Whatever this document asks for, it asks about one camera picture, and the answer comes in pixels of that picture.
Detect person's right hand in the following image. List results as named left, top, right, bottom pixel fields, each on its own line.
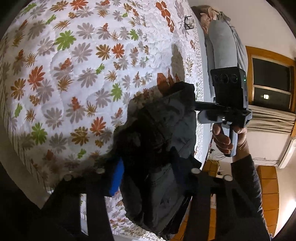
left=211, top=122, right=248, bottom=155

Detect beige curtain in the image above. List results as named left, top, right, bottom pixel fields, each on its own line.
left=247, top=105, right=295, bottom=134

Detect hanging white cables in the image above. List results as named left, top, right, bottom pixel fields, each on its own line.
left=208, top=136, right=278, bottom=167

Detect grey blue bed sheet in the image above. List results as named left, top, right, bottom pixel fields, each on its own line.
left=194, top=15, right=213, bottom=164

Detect black eyeglasses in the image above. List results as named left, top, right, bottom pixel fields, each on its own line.
left=184, top=15, right=195, bottom=30

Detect floral quilted bedspread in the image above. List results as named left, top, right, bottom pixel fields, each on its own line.
left=0, top=0, right=205, bottom=241

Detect wooden framed rear window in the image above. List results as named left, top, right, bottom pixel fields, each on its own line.
left=246, top=46, right=295, bottom=113

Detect grey blue pillow stack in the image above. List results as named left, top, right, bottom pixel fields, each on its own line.
left=200, top=14, right=248, bottom=98

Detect dark sleeved right forearm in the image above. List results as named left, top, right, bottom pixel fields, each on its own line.
left=231, top=154, right=271, bottom=240

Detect black quilted pants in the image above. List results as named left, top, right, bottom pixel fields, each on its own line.
left=113, top=82, right=201, bottom=240

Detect white air conditioner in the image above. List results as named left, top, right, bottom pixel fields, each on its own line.
left=277, top=138, right=295, bottom=169

